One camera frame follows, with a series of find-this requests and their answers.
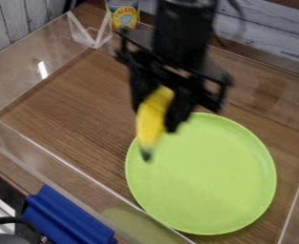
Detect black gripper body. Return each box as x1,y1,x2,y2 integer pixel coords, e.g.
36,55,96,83
116,19,234,112

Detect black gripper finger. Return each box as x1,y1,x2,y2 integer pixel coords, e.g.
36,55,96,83
130,61,159,111
164,88,198,132

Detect yellow toy banana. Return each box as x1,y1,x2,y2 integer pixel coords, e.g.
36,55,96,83
136,86,175,162

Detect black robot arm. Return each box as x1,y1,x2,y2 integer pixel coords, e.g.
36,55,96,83
118,0,234,132

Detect green round plate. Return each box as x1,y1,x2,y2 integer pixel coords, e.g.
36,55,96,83
126,112,278,235

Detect yellow labelled tin can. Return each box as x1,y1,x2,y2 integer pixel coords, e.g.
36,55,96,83
106,0,140,30

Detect clear acrylic enclosure wall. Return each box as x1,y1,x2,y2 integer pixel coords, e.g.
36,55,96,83
0,8,195,244

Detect black cable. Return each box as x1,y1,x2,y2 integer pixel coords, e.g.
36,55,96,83
0,216,39,244

